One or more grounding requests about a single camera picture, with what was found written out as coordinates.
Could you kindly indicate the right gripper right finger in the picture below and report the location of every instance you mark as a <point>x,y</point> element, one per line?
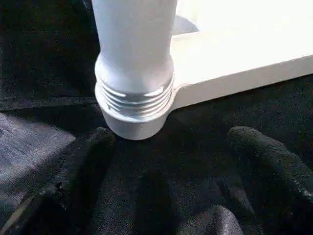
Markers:
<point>276,176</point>

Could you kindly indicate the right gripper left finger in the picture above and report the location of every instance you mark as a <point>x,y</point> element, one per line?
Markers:
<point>68,191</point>

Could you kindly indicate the white plastic table top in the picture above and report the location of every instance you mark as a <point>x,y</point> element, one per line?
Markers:
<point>232,49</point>

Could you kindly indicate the white plastic table leg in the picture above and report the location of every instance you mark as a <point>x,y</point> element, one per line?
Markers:
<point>134,49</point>

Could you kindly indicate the black table mat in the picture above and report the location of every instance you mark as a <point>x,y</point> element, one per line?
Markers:
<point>49,73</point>

